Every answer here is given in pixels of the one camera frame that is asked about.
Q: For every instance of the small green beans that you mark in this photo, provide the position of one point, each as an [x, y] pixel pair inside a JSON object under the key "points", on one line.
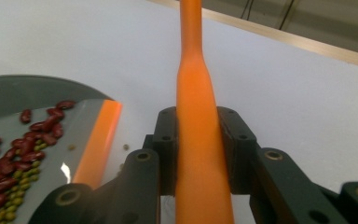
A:
{"points": [[24, 180]]}

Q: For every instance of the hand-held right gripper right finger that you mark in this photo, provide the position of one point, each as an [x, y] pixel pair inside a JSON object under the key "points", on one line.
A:
{"points": [[237, 155]]}

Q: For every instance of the wooden table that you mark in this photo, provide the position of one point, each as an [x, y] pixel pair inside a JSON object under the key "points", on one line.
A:
{"points": [[292, 40]]}

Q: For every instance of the grey dustpan with orange lip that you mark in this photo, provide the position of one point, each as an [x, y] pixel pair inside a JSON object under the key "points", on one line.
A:
{"points": [[74, 130]]}

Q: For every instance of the red kidney beans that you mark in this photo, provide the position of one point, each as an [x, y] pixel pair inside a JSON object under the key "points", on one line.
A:
{"points": [[0, 185]]}

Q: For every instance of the white table cover board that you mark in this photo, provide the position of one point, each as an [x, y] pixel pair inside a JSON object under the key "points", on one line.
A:
{"points": [[292, 109]]}

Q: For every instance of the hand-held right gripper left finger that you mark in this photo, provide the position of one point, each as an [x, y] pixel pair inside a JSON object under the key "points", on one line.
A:
{"points": [[167, 149]]}

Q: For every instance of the orange brush with grey bristles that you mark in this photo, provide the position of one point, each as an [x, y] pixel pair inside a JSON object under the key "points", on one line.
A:
{"points": [[199, 124]]}

